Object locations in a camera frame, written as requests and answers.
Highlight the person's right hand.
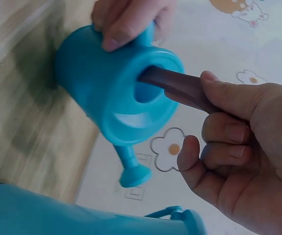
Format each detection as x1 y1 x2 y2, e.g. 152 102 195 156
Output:
177 70 282 235

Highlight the brown plastic scoop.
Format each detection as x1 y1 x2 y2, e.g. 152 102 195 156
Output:
138 65 251 123

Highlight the small blue watering can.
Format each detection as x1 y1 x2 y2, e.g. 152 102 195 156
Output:
54 21 185 188

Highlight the person's left hand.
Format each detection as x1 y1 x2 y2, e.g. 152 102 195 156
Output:
91 0 179 52

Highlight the large blue plastic container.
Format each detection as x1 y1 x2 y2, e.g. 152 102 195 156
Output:
0 183 208 235

